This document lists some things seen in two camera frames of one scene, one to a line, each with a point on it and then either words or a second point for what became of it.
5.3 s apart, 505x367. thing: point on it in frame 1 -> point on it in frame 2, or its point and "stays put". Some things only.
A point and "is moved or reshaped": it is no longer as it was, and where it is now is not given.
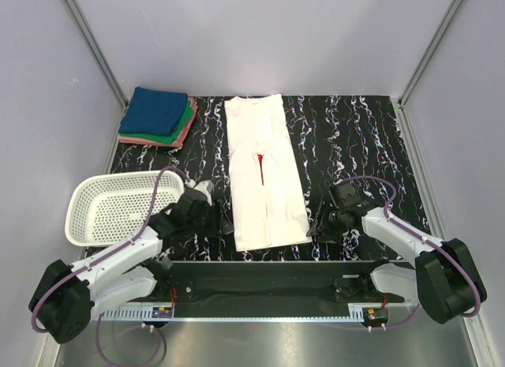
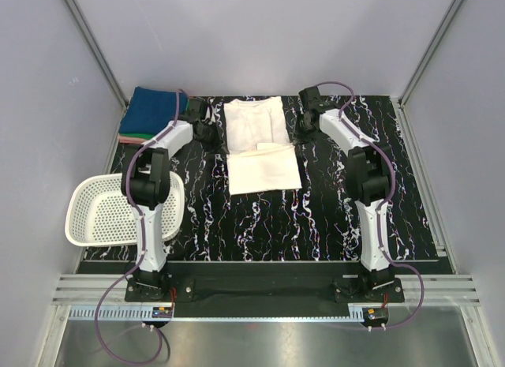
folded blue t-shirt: [153, 112] stays put
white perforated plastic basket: [111, 210] stays put
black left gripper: [215, 218] -> [213, 134]
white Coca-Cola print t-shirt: [268, 204] is moved or reshaped
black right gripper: [326, 223] -> [302, 127]
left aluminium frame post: [89, 30] stays put
